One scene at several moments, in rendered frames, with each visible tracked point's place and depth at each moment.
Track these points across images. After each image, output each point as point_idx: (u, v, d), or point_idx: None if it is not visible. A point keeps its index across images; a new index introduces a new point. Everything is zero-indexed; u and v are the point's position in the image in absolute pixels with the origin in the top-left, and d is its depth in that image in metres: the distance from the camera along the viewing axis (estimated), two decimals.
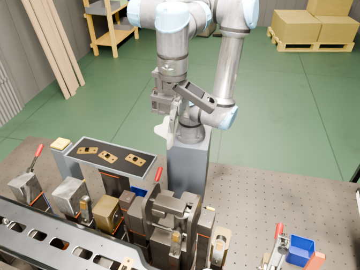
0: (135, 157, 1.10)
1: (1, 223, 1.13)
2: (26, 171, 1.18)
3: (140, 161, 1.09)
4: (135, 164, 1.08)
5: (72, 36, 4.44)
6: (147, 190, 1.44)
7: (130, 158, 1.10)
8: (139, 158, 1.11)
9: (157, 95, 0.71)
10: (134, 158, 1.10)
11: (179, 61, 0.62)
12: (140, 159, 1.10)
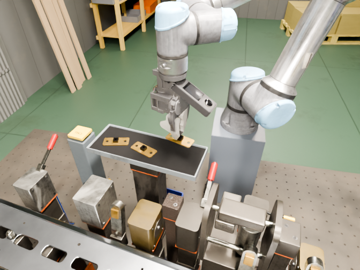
0: (180, 136, 0.80)
1: (5, 235, 0.87)
2: (36, 168, 0.92)
3: (187, 141, 0.79)
4: (181, 144, 0.78)
5: (77, 27, 4.18)
6: (181, 193, 1.18)
7: (172, 137, 0.80)
8: (185, 136, 0.81)
9: (157, 93, 0.72)
10: (178, 136, 0.79)
11: (175, 60, 0.62)
12: (187, 139, 0.80)
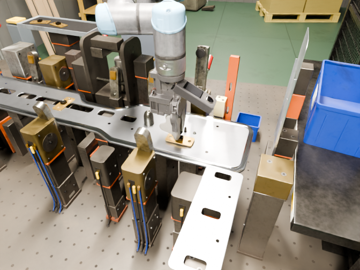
0: (180, 136, 0.80)
1: None
2: None
3: (188, 140, 0.79)
4: (182, 143, 0.78)
5: (60, 3, 4.49)
6: None
7: (172, 139, 0.80)
8: (184, 136, 0.81)
9: (156, 96, 0.71)
10: None
11: (176, 61, 0.62)
12: (187, 137, 0.80)
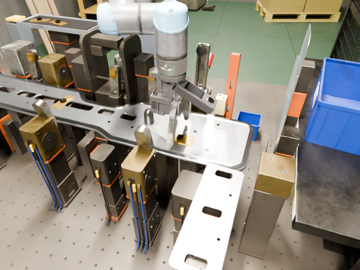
0: (180, 135, 0.80)
1: None
2: None
3: (188, 139, 0.79)
4: (182, 143, 0.78)
5: (60, 3, 4.49)
6: None
7: None
8: (185, 135, 0.81)
9: (156, 95, 0.71)
10: (178, 136, 0.79)
11: (178, 61, 0.62)
12: (187, 137, 0.80)
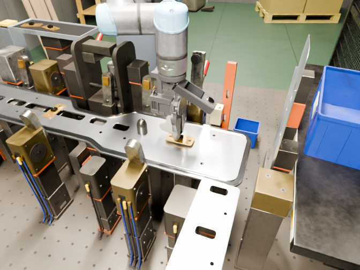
0: (180, 135, 0.80)
1: None
2: None
3: (188, 139, 0.79)
4: (182, 143, 0.78)
5: (58, 4, 4.46)
6: None
7: (172, 138, 0.80)
8: (185, 135, 0.81)
9: (156, 95, 0.71)
10: None
11: (178, 61, 0.62)
12: (187, 137, 0.80)
